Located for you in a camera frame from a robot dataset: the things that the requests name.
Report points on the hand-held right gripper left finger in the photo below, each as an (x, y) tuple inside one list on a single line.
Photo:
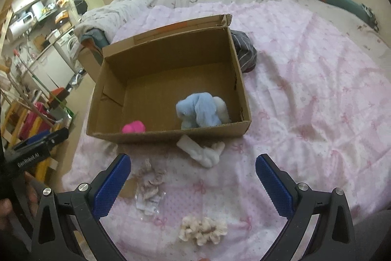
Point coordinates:
[(112, 186)]

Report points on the brown cardboard tag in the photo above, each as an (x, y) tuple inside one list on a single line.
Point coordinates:
[(129, 189)]

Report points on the white washing machine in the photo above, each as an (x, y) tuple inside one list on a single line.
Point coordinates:
[(68, 45)]

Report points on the white water heater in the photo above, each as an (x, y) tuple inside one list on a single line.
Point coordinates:
[(20, 28)]

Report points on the pink plastic bin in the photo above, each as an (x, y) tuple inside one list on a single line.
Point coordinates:
[(35, 122)]

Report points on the white sock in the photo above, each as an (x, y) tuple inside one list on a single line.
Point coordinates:
[(201, 154)]

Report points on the pink soft ball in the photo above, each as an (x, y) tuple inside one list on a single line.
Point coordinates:
[(133, 127)]

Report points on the white low cabinet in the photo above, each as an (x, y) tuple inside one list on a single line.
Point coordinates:
[(52, 68)]

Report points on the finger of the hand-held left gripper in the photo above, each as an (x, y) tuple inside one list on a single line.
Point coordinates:
[(52, 136)]

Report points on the small brown cardboard box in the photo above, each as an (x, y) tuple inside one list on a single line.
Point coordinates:
[(88, 63)]

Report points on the wooden rack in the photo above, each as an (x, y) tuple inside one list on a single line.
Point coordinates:
[(18, 114)]

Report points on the white fluffy cloth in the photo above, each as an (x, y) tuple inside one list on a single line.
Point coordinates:
[(223, 109)]

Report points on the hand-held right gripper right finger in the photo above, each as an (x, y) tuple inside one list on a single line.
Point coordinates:
[(275, 187)]

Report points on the person's left hand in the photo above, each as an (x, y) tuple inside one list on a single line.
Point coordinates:
[(32, 192)]

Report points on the black hanging bag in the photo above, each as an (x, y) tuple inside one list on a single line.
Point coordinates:
[(81, 5)]

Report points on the cream scrunchie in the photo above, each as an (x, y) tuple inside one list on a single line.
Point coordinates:
[(201, 230)]

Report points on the pink printed blanket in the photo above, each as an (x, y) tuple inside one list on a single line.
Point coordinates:
[(305, 102)]

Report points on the grey striped cloth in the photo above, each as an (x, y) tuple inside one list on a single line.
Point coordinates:
[(244, 50)]

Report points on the grey green folded cloth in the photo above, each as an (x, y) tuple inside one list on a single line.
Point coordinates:
[(96, 39)]

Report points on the white floral duvet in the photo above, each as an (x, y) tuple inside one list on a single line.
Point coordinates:
[(128, 1)]

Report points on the light blue plush cloth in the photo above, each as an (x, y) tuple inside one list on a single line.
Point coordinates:
[(198, 109)]

